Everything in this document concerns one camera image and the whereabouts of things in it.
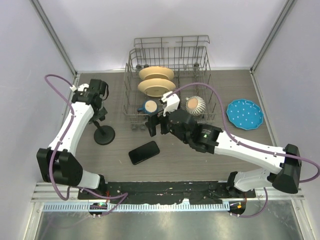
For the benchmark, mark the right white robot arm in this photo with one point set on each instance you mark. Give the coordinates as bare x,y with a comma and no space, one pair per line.
279,167

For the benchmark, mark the black smartphone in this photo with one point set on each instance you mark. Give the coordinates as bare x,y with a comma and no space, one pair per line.
143,152

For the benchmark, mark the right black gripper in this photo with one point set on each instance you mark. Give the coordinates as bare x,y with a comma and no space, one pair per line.
153,120

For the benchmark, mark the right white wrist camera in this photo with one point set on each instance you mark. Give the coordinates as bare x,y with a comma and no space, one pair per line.
170,102

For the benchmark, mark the rear beige plate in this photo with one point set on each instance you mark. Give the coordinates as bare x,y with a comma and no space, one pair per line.
158,72

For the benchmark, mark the black phone stand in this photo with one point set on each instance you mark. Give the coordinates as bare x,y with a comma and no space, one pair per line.
103,135

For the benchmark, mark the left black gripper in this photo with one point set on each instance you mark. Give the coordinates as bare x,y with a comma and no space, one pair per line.
102,112

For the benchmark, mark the beige plate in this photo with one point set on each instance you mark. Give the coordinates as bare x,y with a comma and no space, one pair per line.
156,87
158,72

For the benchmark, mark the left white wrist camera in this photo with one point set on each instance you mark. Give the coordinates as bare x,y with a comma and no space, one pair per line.
80,88

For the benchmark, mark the blue mug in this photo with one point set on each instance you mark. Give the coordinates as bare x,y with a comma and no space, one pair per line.
148,107

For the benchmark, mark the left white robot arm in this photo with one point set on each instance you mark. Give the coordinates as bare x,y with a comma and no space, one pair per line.
57,162

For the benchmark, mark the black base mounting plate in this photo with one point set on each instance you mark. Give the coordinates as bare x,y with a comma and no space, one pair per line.
174,192

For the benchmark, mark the grey wire dish rack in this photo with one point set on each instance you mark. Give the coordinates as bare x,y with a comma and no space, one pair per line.
157,65

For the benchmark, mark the front beige plate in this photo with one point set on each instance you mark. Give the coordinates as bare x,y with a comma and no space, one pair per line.
156,87

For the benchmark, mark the striped ceramic bowl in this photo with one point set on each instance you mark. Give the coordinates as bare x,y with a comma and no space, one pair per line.
195,105

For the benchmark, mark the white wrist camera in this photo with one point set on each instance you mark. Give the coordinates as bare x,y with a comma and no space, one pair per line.
170,102
80,88

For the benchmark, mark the blue dotted plate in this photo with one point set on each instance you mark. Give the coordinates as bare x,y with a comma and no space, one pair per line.
245,114

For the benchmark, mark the perforated cable tray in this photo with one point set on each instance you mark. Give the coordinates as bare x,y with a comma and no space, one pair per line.
185,206

